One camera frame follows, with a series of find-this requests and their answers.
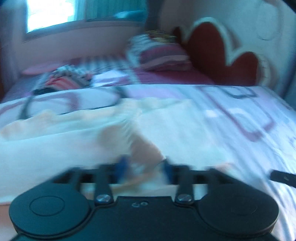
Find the cream knit sweater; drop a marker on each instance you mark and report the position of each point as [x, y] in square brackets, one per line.
[146, 130]

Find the patterned pastel bed quilt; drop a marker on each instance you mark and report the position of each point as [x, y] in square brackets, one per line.
[256, 127]

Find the red white heart headboard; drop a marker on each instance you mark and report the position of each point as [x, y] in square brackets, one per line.
[212, 51]

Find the gold patterned bag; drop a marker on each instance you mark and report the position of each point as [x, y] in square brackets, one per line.
[161, 36]

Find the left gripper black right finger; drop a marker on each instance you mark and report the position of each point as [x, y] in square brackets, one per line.
[180, 176]

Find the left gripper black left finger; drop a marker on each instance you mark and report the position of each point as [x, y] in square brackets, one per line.
[104, 176]

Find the striped folded pillow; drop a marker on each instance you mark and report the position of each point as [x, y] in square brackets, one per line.
[149, 54]

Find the window with teal curtain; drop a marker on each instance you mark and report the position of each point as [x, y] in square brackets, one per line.
[50, 17]

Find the pink flat pillow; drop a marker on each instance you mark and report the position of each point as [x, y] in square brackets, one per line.
[42, 68]

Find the red black striped garment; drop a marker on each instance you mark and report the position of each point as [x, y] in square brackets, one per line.
[67, 77]

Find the striped bed sheet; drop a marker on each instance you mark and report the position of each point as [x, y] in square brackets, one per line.
[110, 70]

